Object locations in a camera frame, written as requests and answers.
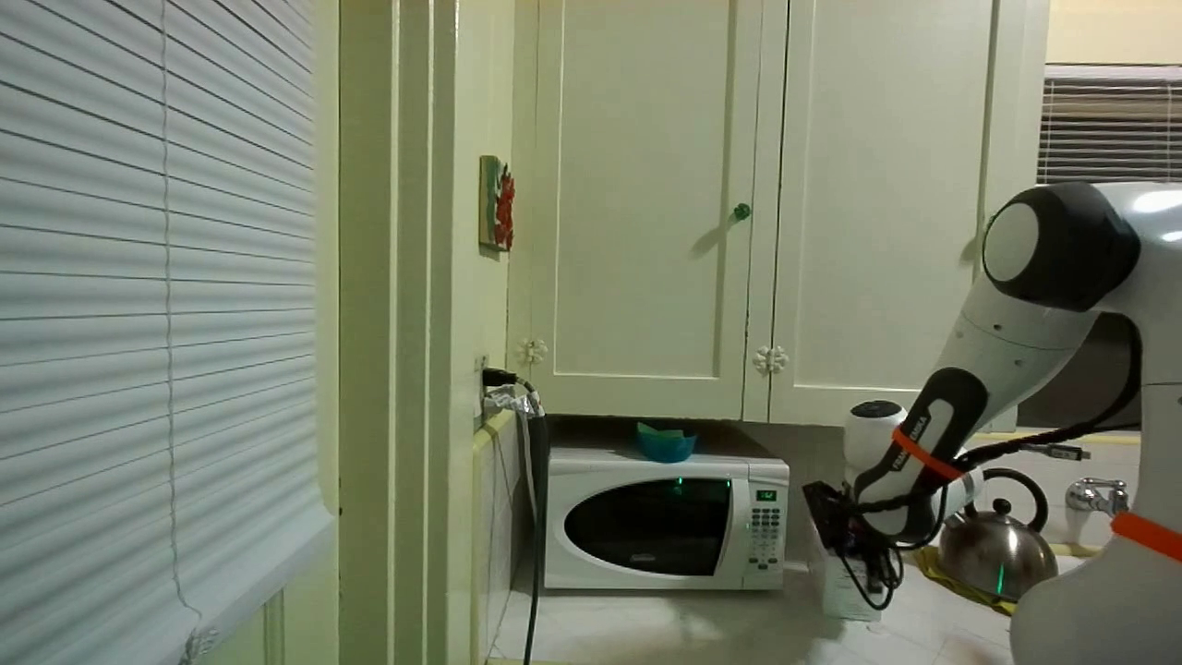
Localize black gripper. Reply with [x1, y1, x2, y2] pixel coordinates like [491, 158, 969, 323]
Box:
[800, 477, 872, 562]

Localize white upper cabinet doors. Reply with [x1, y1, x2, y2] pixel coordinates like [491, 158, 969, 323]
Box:
[508, 0, 1057, 436]

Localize yellow cloth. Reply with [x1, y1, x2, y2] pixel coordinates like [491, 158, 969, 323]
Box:
[913, 548, 1025, 621]

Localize white microwave oven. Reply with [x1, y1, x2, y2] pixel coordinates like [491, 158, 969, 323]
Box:
[541, 445, 794, 596]

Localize teal bowl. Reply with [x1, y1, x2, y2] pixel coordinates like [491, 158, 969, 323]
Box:
[630, 418, 700, 464]

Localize chrome sink faucet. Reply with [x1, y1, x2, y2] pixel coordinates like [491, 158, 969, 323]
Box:
[1058, 477, 1129, 524]

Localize grey slatted window blind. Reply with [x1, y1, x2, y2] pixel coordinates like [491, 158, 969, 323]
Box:
[1035, 65, 1182, 189]

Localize white wide window blind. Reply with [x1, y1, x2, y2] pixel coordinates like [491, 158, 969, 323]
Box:
[0, 0, 339, 665]

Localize orange cable strap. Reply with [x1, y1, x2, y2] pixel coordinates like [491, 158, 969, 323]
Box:
[891, 424, 972, 488]
[1109, 506, 1182, 565]

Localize steel kettle black handle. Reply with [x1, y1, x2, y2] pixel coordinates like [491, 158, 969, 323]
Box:
[938, 464, 1062, 607]

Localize wall outlet with plugs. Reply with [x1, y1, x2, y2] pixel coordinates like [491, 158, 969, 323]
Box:
[477, 361, 541, 430]

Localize red patterned wall picture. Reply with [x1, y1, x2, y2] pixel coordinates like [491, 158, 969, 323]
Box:
[477, 150, 519, 255]

